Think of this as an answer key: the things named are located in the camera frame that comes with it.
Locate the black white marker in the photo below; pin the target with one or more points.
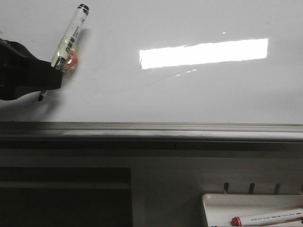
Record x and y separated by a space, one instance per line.
65 47

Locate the white whiteboard with aluminium frame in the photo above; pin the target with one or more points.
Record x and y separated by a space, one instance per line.
176 69

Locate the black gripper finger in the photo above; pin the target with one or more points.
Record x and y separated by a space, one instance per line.
21 73

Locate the red capped white marker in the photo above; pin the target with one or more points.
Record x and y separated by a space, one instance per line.
276 217

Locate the round orange magnet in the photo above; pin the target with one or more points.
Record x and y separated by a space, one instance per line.
71 62

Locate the white marker tray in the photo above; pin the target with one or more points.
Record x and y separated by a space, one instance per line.
219 209

